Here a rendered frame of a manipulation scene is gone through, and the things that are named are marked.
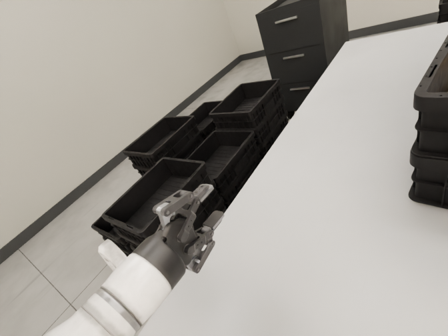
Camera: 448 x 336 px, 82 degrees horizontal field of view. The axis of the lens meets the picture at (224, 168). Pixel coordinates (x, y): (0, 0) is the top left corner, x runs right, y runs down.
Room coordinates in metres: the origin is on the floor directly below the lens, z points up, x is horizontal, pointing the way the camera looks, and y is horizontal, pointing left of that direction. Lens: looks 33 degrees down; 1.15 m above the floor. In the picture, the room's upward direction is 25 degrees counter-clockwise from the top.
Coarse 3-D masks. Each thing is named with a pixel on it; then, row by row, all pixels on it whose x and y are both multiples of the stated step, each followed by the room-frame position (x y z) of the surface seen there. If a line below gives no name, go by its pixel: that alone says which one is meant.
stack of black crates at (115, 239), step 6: (96, 222) 1.22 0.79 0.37; (102, 222) 1.24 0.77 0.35; (108, 222) 1.25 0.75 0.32; (96, 228) 1.19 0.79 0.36; (102, 228) 1.22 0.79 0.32; (108, 228) 1.24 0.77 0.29; (114, 228) 1.24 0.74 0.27; (102, 234) 1.12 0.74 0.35; (108, 234) 1.07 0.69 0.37; (114, 234) 1.19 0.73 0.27; (114, 240) 1.02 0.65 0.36; (120, 240) 1.00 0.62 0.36; (120, 246) 1.04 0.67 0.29; (126, 246) 1.01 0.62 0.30; (126, 252) 1.01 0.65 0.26
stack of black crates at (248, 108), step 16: (272, 80) 1.52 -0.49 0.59; (240, 96) 1.66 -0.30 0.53; (256, 96) 1.63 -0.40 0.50; (272, 96) 1.41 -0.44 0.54; (224, 112) 1.52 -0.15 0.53; (240, 112) 1.28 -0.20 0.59; (256, 112) 1.28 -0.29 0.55; (272, 112) 1.36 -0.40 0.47; (224, 128) 1.40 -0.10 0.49; (240, 128) 1.31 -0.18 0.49; (256, 128) 1.23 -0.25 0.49; (272, 128) 1.34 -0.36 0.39; (256, 144) 1.26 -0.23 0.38; (272, 144) 1.32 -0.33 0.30
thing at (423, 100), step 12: (444, 48) 0.39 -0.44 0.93; (444, 60) 0.37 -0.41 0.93; (432, 72) 0.36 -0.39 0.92; (420, 84) 0.32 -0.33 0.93; (420, 96) 0.30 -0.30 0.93; (432, 96) 0.28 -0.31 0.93; (444, 96) 0.27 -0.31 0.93; (420, 108) 0.29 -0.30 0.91; (432, 108) 0.28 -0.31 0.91; (444, 108) 0.27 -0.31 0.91
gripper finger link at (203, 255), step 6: (210, 240) 0.31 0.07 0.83; (210, 246) 0.30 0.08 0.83; (198, 252) 0.29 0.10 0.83; (204, 252) 0.29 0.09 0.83; (210, 252) 0.29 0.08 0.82; (198, 258) 0.28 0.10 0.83; (204, 258) 0.28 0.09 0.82; (198, 264) 0.27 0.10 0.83; (192, 270) 0.27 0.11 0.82; (198, 270) 0.27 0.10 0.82
